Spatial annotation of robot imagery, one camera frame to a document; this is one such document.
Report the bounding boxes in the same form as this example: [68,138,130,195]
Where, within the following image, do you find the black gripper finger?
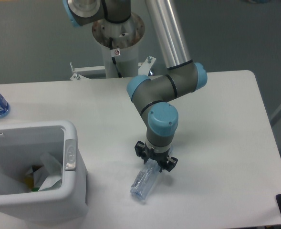
[158,155,178,172]
[135,141,148,163]

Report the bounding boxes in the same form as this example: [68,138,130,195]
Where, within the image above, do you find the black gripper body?
[141,142,173,164]

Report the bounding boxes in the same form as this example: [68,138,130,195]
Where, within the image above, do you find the white metal base bracket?
[70,56,156,81]

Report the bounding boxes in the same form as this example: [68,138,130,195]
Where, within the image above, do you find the yellow green trash in bin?
[23,165,43,192]

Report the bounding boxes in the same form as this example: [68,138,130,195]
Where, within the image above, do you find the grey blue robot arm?
[63,0,208,171]

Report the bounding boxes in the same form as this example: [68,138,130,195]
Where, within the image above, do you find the black cable on pedestal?
[109,37,122,78]

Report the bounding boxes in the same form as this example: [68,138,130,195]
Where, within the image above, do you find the white paper carton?
[39,153,62,191]

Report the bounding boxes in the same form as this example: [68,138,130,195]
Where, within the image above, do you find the white plastic trash can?
[0,121,88,222]

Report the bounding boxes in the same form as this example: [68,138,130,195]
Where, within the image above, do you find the white trash paper in bin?
[0,164,45,194]

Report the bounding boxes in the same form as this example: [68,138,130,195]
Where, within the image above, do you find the crushed clear plastic bottle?
[130,159,160,201]

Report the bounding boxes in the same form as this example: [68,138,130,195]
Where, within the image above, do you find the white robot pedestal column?
[92,13,145,78]

